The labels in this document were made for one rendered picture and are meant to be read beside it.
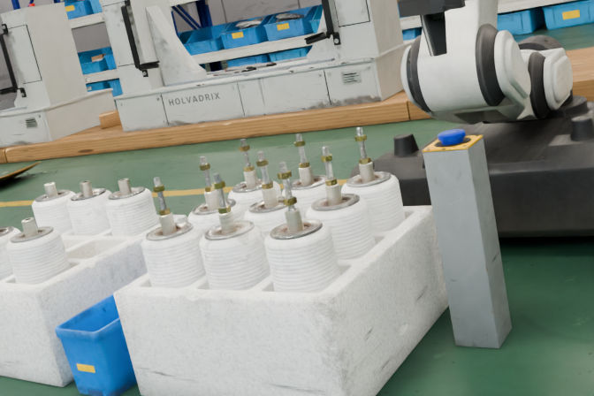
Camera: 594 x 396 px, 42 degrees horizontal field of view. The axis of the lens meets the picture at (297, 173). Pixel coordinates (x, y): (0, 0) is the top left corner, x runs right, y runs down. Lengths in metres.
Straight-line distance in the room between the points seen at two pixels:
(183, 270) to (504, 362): 0.49
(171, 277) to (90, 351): 0.20
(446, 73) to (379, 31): 1.98
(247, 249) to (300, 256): 0.10
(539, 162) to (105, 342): 0.82
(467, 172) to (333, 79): 2.24
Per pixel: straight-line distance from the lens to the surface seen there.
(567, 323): 1.29
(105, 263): 1.48
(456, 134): 1.14
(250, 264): 1.13
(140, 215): 1.57
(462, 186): 1.14
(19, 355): 1.50
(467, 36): 1.38
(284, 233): 1.08
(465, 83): 1.36
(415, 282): 1.26
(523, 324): 1.30
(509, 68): 1.37
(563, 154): 1.48
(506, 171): 1.49
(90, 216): 1.66
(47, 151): 4.36
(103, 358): 1.32
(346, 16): 3.33
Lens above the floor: 0.56
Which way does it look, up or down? 12 degrees down
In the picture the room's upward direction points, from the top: 12 degrees counter-clockwise
